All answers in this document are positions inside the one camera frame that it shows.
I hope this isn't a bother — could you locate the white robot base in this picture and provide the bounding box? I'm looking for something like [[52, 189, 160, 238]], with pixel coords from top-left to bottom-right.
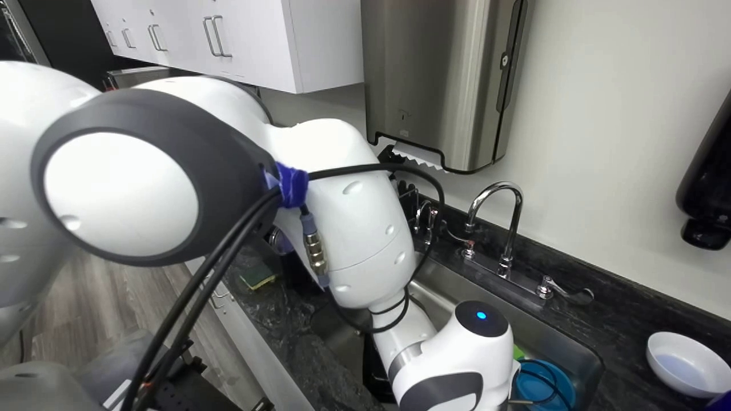
[[0, 356, 87, 411]]

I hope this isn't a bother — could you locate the black dish rack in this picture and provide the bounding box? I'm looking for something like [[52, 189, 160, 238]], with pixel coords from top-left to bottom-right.
[[394, 169, 443, 253]]

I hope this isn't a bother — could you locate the stainless steel sink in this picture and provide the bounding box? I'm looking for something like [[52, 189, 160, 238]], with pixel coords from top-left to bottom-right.
[[410, 258, 608, 411]]

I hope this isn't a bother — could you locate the green yellow sponge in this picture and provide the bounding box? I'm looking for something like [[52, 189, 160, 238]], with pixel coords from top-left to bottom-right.
[[238, 261, 280, 292]]

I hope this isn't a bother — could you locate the stainless paper towel dispenser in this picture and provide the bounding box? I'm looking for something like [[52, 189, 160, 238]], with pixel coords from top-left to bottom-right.
[[362, 0, 533, 177]]

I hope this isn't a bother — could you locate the chrome gooseneck faucet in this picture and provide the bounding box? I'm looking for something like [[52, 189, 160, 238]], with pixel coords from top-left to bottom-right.
[[465, 181, 529, 282]]

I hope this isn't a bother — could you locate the white ceramic bowl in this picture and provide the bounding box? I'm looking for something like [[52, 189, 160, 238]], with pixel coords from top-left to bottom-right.
[[645, 330, 731, 403]]

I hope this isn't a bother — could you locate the blue velcro strap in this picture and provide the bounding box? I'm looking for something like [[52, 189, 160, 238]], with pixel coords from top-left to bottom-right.
[[260, 160, 312, 211]]

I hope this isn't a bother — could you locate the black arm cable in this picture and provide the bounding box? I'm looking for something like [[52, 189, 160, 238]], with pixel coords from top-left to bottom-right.
[[122, 160, 452, 411]]

